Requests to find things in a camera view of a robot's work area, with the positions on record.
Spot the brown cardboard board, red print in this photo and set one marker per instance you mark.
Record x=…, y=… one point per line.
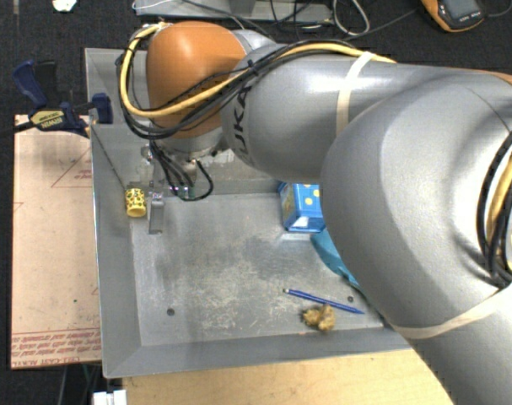
x=53, y=243

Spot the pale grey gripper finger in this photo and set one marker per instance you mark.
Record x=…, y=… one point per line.
x=156, y=215

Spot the yellow cup with dark spots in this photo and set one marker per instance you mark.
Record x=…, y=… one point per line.
x=136, y=203

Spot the blue pen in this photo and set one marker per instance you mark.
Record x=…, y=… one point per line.
x=323, y=300

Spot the grey metal bin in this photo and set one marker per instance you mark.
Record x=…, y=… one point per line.
x=222, y=260

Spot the blue box with yellow dots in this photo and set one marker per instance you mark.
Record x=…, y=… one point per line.
x=305, y=209

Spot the teal blue cloth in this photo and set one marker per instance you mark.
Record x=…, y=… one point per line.
x=332, y=255

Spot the tan crumpled lump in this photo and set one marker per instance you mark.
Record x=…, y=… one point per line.
x=319, y=317

